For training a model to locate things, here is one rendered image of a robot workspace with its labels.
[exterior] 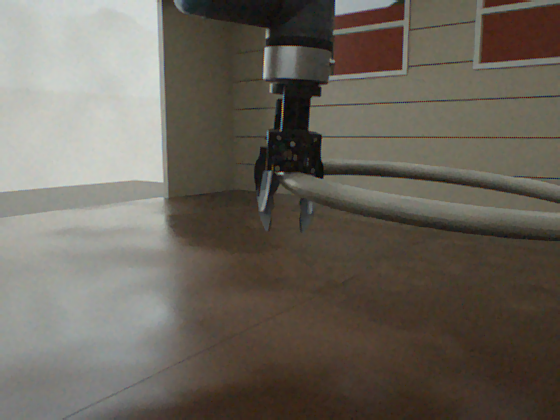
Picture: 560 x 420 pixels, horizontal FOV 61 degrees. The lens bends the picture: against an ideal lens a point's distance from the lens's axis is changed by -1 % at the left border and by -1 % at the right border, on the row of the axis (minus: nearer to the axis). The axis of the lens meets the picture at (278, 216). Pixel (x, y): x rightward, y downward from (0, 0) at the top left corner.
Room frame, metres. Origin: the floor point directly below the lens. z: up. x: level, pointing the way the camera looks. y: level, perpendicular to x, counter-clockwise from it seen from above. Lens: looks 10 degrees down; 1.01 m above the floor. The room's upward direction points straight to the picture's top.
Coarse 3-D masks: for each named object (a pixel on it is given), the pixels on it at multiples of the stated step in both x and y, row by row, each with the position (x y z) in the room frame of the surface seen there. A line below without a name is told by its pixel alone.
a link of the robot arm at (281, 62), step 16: (272, 48) 0.64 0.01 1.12; (288, 48) 0.63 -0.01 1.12; (304, 48) 0.63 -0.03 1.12; (272, 64) 0.64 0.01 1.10; (288, 64) 0.63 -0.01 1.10; (304, 64) 0.63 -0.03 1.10; (320, 64) 0.64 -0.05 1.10; (272, 80) 0.66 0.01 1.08; (288, 80) 0.64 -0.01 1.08; (304, 80) 0.63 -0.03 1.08; (320, 80) 0.64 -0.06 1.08
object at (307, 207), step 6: (312, 174) 0.70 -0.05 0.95; (300, 204) 0.70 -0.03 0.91; (306, 204) 0.69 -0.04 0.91; (312, 204) 0.65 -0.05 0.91; (306, 210) 0.70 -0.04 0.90; (312, 210) 0.65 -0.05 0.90; (300, 216) 0.70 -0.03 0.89; (306, 216) 0.70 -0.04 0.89; (312, 216) 0.70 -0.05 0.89; (300, 222) 0.70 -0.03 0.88; (306, 222) 0.70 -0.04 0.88; (300, 228) 0.70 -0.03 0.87; (306, 228) 0.70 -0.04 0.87
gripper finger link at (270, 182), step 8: (264, 176) 0.69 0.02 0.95; (272, 176) 0.69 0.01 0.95; (264, 184) 0.69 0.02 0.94; (272, 184) 0.69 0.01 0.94; (264, 192) 0.69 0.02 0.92; (272, 192) 0.69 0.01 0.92; (264, 200) 0.67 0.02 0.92; (272, 200) 0.69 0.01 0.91; (264, 208) 0.65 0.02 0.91; (264, 216) 0.70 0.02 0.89; (264, 224) 0.70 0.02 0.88
